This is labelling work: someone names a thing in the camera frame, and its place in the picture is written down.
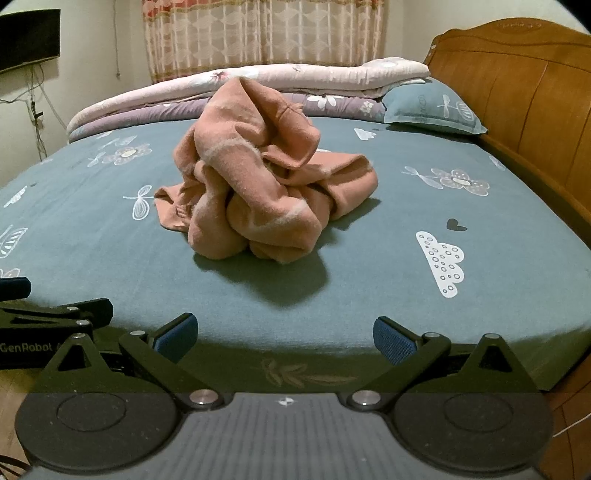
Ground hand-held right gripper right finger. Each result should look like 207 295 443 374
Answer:
346 316 548 411

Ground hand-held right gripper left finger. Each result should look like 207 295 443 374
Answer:
44 312 227 411

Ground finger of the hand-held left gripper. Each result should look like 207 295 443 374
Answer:
0 298 114 330
0 276 31 301

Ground pink striped sweater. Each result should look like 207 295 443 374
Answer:
154 77 378 265

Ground purple floral quilt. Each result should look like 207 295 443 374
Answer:
68 90 389 141

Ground teal patterned pillow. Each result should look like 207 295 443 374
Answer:
382 78 489 136

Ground wooden headboard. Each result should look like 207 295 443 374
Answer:
422 28 591 480

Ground pink floral quilt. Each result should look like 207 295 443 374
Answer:
67 56 431 134

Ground patterned lace curtain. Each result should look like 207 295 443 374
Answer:
141 0 386 85

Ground black wall cables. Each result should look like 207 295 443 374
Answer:
0 62 68 158

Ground white cable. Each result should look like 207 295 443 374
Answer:
551 415 588 439

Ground black wall television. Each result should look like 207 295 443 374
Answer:
0 8 62 73

